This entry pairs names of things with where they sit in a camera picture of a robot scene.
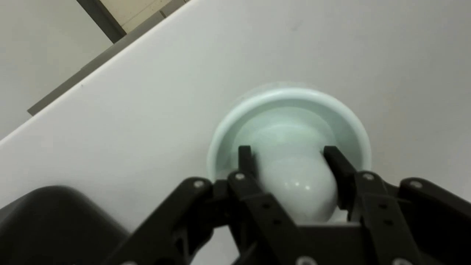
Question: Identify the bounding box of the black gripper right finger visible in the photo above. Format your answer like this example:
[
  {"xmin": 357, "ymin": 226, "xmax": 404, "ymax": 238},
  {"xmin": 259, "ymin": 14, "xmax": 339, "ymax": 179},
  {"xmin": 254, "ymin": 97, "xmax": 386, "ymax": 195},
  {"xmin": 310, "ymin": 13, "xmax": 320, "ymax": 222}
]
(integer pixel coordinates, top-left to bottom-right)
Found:
[{"xmin": 321, "ymin": 144, "xmax": 471, "ymax": 265}]

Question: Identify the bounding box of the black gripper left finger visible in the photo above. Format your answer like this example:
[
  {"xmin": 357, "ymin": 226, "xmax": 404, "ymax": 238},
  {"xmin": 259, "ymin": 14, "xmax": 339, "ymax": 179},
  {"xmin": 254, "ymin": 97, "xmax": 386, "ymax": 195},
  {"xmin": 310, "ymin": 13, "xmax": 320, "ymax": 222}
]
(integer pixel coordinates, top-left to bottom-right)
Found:
[{"xmin": 105, "ymin": 144, "xmax": 299, "ymax": 265}]

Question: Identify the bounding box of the pale green ceramic bowl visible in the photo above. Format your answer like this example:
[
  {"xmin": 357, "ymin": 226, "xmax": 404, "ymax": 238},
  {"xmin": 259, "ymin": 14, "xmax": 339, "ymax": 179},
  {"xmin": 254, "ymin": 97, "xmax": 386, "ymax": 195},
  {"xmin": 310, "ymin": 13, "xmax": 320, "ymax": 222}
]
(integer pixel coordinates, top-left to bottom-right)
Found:
[{"xmin": 205, "ymin": 85, "xmax": 374, "ymax": 225}]

